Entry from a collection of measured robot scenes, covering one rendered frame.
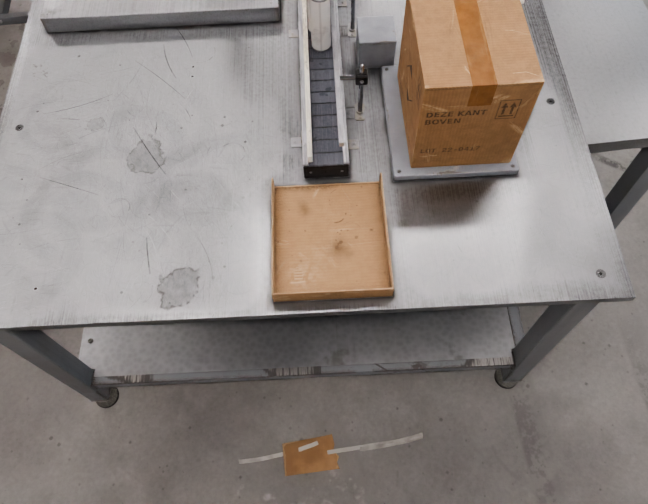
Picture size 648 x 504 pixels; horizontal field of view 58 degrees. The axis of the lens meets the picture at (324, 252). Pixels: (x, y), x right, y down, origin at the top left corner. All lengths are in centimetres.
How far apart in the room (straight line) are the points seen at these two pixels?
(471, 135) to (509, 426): 109
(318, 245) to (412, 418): 91
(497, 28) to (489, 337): 98
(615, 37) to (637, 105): 24
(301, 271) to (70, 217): 57
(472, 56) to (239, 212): 62
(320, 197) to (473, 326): 78
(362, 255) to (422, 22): 52
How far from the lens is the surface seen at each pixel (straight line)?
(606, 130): 165
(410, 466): 203
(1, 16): 320
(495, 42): 134
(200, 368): 190
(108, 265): 141
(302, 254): 131
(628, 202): 200
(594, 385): 224
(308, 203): 138
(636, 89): 178
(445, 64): 127
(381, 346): 188
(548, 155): 155
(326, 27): 158
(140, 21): 185
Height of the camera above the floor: 200
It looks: 62 degrees down
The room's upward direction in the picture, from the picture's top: 3 degrees counter-clockwise
